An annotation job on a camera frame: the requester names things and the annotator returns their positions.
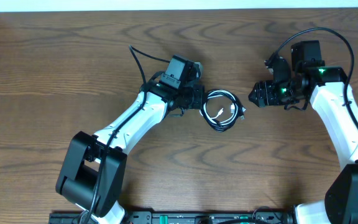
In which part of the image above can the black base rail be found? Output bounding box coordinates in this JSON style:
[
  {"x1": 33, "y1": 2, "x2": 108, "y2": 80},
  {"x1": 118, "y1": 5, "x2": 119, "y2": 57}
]
[{"x1": 48, "y1": 211, "x2": 295, "y2": 224}]

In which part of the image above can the white USB cable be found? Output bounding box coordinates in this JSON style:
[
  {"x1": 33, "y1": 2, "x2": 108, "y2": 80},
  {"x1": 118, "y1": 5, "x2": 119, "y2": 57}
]
[{"x1": 203, "y1": 90, "x2": 239, "y2": 126}]

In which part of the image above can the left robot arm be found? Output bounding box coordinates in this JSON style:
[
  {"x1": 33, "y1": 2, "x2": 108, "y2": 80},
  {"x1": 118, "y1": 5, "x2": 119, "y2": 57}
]
[{"x1": 55, "y1": 55, "x2": 204, "y2": 223}]

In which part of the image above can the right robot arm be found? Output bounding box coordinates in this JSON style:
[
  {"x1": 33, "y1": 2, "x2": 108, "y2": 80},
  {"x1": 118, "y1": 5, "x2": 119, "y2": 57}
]
[{"x1": 249, "y1": 40, "x2": 358, "y2": 223}]

